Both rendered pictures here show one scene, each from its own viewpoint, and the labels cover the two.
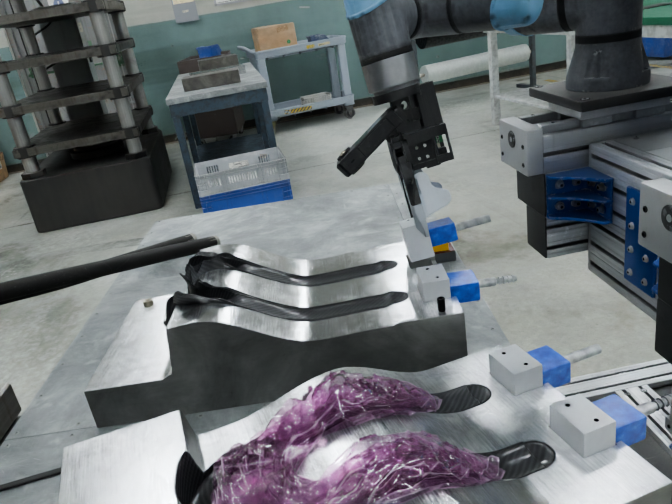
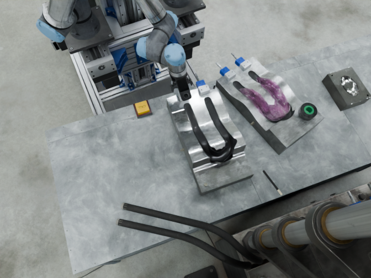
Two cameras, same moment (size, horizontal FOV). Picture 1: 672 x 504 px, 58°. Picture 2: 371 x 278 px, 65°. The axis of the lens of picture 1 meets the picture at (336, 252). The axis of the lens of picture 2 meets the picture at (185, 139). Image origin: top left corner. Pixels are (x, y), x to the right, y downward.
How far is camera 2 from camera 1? 1.54 m
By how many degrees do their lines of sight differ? 78
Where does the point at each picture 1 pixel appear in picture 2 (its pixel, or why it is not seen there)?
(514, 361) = (231, 73)
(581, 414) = (246, 63)
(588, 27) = (86, 15)
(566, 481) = (256, 69)
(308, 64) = not seen: outside the picture
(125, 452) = (284, 133)
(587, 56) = (90, 24)
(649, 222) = (185, 39)
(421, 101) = not seen: hidden behind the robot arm
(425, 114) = not seen: hidden behind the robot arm
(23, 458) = (266, 191)
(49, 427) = (254, 193)
